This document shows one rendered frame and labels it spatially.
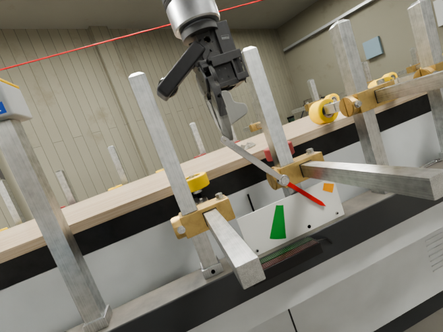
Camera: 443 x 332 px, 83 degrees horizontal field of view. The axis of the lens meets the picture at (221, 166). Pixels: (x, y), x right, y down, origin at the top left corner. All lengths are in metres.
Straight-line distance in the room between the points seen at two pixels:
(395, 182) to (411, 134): 0.75
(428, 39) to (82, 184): 4.22
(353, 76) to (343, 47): 0.07
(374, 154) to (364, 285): 0.56
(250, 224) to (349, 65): 0.45
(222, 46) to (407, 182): 0.37
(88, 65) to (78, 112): 0.84
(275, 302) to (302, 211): 0.24
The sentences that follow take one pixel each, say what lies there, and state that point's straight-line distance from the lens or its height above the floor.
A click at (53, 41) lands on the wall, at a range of 5.00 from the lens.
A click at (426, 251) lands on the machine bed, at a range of 1.30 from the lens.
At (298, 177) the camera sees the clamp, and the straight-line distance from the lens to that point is 0.61.
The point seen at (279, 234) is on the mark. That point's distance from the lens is 0.62.
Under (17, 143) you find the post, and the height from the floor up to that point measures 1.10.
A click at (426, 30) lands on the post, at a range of 0.91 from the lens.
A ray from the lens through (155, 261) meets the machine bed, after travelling 0.82.
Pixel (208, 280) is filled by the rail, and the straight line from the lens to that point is 0.60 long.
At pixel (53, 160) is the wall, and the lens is 4.40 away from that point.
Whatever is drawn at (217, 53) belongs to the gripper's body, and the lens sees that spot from 0.51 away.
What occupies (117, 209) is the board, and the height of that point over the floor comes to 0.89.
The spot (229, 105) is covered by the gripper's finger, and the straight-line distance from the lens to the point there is 0.48.
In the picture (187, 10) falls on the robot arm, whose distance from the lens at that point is 0.50.
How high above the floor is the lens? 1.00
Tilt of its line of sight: 7 degrees down
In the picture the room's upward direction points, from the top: 20 degrees counter-clockwise
